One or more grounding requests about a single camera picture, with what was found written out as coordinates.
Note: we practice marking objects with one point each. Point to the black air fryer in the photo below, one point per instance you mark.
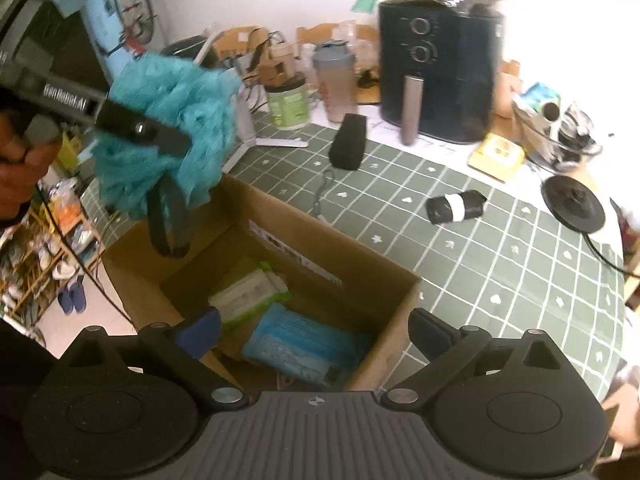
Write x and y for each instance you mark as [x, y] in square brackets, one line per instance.
[450, 75]

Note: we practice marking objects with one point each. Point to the shaker bottle with grey lid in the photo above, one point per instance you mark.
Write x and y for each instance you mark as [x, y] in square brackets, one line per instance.
[335, 85]

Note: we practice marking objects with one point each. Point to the blue wipes packet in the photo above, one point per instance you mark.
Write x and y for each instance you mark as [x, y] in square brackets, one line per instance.
[300, 340]

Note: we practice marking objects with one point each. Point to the white jar with green label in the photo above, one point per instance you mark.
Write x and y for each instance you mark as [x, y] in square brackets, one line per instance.
[287, 105]

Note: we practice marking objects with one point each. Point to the blue slippers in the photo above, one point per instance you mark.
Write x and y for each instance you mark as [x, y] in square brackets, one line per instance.
[72, 297]

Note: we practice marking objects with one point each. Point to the brown cardboard box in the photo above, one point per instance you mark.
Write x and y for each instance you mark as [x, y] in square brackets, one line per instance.
[380, 320]

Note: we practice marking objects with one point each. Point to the yellow wipes packet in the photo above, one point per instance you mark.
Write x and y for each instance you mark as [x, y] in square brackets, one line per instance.
[495, 155]

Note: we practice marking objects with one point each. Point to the white tripod stand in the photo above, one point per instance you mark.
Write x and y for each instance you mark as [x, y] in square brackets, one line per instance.
[247, 125]

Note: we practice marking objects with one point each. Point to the black kettle base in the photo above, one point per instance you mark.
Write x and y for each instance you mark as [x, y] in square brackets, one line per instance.
[572, 202]

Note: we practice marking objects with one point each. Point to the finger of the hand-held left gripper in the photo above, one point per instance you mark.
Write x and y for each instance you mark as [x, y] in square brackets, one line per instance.
[145, 129]

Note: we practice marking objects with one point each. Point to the teal bath loofah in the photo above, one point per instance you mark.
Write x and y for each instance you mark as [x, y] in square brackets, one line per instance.
[200, 105]

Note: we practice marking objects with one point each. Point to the person's left hand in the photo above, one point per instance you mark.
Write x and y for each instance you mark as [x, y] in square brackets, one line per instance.
[20, 180]

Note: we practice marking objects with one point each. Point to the teal snack packet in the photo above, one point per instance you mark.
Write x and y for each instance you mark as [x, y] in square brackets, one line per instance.
[540, 95]

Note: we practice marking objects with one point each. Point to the green and white wipes packet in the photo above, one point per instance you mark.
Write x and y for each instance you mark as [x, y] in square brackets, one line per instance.
[250, 292]

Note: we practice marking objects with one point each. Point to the green checked tablecloth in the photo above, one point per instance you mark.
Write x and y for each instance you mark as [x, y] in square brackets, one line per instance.
[500, 285]

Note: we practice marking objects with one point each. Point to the glass bowl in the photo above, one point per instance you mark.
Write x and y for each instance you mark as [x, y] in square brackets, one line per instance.
[560, 135]

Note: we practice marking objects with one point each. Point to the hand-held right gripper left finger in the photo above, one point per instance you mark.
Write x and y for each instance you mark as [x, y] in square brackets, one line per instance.
[200, 332]

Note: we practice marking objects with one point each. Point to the black roll with white band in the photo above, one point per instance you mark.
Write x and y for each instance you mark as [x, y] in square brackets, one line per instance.
[457, 206]

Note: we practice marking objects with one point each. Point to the flat cardboard box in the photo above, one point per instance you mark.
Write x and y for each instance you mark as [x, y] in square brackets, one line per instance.
[277, 62]

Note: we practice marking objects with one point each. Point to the wooden shoe rack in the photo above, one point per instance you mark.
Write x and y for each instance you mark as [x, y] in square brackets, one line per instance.
[40, 260]

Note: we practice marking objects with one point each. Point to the bicycle wheel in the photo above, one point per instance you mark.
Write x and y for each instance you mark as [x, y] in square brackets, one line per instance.
[132, 10]

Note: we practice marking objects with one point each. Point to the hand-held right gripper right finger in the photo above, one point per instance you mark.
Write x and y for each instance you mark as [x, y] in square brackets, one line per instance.
[432, 332]

